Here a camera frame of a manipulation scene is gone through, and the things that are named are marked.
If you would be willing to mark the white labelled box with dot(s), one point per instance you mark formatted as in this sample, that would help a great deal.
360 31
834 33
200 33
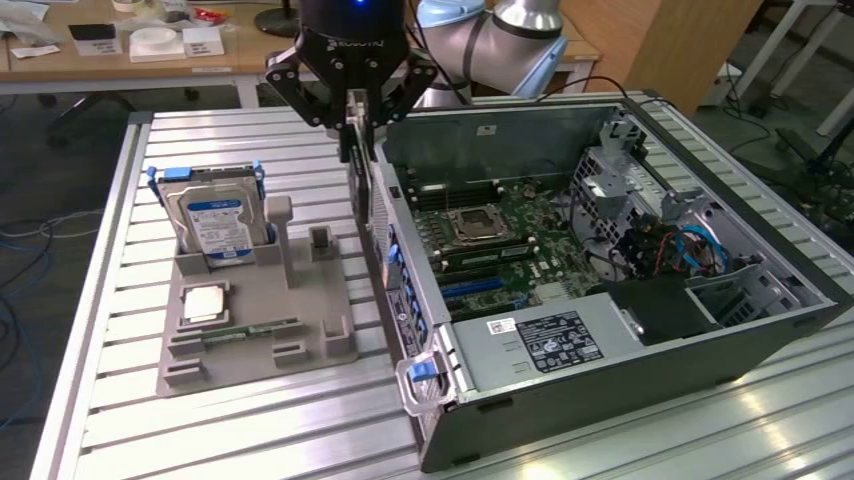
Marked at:
201 42

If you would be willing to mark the black floor stand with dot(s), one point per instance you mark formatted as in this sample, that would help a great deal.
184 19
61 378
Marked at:
800 145

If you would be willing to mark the red and white packet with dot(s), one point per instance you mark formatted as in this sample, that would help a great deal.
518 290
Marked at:
208 16

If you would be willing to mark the NVIDIA graphics card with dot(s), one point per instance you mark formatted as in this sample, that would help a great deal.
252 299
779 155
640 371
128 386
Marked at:
356 150

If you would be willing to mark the blue case release latch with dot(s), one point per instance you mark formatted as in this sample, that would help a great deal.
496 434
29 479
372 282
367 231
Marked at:
420 373

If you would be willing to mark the grey disk bay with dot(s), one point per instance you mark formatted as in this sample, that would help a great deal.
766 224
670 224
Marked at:
747 280

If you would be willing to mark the white box with black top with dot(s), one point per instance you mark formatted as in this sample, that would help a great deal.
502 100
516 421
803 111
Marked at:
95 40

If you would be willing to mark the metal CPU socket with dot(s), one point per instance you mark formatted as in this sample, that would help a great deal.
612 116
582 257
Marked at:
476 225

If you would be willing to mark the black round lamp base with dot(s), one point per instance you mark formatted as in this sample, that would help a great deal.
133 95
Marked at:
276 22

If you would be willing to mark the hard disk in blue caddy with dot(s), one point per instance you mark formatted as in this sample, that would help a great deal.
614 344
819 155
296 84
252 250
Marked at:
216 220

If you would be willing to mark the silver drive cage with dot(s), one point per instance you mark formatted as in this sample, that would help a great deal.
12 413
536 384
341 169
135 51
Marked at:
603 195

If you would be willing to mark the clear plastic bag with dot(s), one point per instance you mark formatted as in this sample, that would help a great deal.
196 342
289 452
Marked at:
26 25

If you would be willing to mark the grey power supply unit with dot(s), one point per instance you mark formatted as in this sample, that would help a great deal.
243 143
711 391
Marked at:
487 360

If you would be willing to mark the white tape roll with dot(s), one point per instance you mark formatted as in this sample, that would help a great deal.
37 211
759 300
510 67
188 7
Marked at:
127 5

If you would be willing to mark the open black PC case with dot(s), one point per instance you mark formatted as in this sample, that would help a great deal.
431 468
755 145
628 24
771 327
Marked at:
600 400

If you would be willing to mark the grey printed parts rack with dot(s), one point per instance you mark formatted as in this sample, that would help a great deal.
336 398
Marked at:
253 365

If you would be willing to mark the green motherboard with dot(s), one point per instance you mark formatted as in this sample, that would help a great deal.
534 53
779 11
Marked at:
534 250

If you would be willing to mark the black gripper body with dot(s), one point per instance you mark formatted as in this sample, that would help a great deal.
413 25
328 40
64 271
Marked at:
349 30

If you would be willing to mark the white box with round dish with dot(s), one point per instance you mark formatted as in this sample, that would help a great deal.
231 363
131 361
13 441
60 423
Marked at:
156 45

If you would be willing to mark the green loose RAM stick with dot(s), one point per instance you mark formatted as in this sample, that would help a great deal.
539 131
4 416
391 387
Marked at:
249 332

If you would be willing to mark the blue PCIe expansion slot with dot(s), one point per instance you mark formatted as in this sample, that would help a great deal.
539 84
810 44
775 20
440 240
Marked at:
469 287

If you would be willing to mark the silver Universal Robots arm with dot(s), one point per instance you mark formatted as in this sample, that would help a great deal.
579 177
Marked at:
520 15

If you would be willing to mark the white desk frame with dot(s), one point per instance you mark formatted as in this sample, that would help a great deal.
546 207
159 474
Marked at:
834 112

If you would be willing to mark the black office chair base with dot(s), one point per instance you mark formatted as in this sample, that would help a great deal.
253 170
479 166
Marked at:
87 107

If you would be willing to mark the wooden desk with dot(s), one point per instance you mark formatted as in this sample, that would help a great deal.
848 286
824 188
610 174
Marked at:
67 65

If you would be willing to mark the light wooden cabinet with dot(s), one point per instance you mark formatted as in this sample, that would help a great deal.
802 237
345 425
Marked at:
667 50

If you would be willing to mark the installed RAM stick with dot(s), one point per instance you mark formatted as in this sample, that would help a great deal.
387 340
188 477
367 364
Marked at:
487 255

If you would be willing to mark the white paper label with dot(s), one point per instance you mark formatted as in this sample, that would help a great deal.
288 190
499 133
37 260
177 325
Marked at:
33 51

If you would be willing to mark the silver CPU chip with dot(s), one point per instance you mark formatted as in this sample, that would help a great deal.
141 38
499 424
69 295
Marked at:
203 305

